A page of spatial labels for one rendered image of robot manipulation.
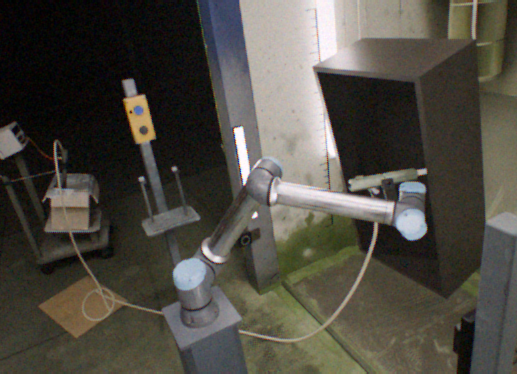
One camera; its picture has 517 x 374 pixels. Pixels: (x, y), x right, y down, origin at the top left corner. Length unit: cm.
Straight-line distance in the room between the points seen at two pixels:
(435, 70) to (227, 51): 117
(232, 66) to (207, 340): 145
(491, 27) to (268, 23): 137
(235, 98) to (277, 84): 29
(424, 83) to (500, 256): 105
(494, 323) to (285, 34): 209
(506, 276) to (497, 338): 13
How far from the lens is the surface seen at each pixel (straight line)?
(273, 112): 262
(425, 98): 172
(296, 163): 281
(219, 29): 242
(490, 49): 310
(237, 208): 181
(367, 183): 191
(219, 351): 211
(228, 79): 246
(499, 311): 80
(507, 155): 326
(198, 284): 193
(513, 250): 73
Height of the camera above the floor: 201
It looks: 25 degrees down
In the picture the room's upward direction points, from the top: 9 degrees counter-clockwise
